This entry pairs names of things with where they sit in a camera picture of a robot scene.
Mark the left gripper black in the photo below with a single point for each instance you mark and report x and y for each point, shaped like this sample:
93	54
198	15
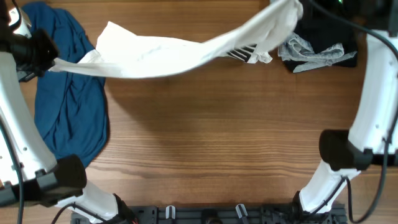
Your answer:
45	40

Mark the white t-shirt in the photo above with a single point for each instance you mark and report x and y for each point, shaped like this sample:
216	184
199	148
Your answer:
120	53

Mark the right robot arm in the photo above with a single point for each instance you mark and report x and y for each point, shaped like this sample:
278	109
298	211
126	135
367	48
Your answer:
372	138

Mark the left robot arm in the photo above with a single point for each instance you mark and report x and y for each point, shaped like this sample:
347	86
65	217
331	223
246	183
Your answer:
30	172

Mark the blue t-shirt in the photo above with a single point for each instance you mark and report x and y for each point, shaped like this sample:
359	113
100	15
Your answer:
70	109

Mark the grey patterned folded garment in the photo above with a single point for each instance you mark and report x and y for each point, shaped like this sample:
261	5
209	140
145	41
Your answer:
298	55

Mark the black folded garment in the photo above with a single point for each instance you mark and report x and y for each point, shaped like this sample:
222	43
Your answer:
323	33

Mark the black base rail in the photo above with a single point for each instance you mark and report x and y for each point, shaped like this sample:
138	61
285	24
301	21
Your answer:
266	214

